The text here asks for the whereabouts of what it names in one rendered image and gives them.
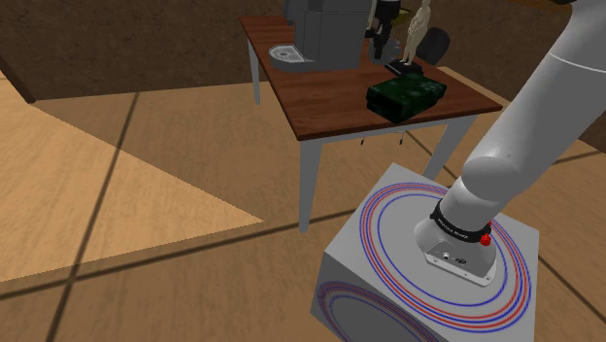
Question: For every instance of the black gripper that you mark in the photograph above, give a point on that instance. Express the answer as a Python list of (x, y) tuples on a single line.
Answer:
[(389, 9)]

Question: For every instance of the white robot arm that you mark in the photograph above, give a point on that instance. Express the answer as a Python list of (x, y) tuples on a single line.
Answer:
[(535, 128)]

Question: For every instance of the olive flat object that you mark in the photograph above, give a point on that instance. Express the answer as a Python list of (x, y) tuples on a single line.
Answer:
[(404, 18)]

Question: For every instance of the beige figure on black base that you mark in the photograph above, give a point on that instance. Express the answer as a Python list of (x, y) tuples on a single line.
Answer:
[(416, 28)]

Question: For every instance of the black round object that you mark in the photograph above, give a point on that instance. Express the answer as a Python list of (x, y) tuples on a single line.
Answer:
[(434, 45)]

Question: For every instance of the grey coffee machine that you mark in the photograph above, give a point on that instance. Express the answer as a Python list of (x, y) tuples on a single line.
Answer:
[(331, 38)]

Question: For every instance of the dark green box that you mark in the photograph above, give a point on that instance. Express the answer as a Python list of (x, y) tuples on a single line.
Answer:
[(407, 97)]

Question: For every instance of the brown table with grey legs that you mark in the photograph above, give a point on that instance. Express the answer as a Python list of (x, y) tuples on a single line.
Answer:
[(326, 102)]

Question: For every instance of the grey robot stand with rings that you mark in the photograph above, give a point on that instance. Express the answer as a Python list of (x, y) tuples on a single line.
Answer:
[(378, 246)]

